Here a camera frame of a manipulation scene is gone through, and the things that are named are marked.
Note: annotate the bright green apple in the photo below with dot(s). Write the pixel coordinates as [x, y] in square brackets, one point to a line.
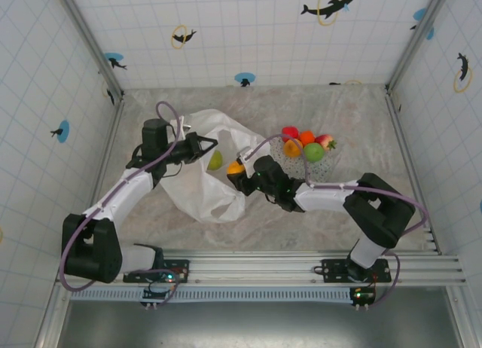
[314, 153]

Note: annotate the green pear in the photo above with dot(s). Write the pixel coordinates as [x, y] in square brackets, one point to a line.
[215, 160]

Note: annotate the large orange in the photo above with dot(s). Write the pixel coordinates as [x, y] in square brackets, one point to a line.
[235, 168]

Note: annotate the blue speckled white plate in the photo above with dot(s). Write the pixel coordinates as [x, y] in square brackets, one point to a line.
[324, 169]

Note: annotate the medium orange fruit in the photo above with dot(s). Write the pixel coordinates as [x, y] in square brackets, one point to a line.
[290, 149]

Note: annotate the grey metal sheet panel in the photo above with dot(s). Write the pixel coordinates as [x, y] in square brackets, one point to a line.
[263, 325]

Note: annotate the red-yellow fruit with green leaf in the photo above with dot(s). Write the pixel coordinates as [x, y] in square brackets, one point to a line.
[324, 141]

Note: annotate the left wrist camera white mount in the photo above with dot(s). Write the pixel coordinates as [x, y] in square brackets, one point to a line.
[182, 125]

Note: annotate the white plastic bag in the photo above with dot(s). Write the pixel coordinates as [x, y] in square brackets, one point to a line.
[203, 197]

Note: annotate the aluminium front rail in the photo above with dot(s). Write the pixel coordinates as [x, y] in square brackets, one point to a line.
[256, 267]

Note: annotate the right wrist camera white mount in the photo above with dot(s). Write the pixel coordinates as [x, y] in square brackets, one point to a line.
[246, 154]

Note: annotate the aluminium corner post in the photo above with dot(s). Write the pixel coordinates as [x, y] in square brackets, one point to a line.
[418, 35]
[86, 35]

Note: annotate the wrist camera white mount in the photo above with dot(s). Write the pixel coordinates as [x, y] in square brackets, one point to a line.
[246, 154]
[182, 125]

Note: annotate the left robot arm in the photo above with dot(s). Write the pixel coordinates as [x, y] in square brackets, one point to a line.
[90, 250]

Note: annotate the aluminium side rail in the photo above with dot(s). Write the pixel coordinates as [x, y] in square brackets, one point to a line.
[399, 129]
[113, 137]

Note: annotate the blue circle sticker black fish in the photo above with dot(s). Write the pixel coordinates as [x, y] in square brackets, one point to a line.
[244, 78]

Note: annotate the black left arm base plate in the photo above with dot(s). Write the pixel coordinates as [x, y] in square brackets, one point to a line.
[180, 267]

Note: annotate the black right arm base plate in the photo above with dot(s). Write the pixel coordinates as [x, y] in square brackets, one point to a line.
[331, 270]

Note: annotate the red apple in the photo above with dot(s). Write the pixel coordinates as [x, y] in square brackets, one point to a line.
[290, 131]

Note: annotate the small red-orange tangerine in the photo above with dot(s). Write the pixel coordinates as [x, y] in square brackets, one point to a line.
[307, 137]

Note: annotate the blue circle sticker by post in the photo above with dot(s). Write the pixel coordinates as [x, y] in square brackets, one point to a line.
[421, 13]

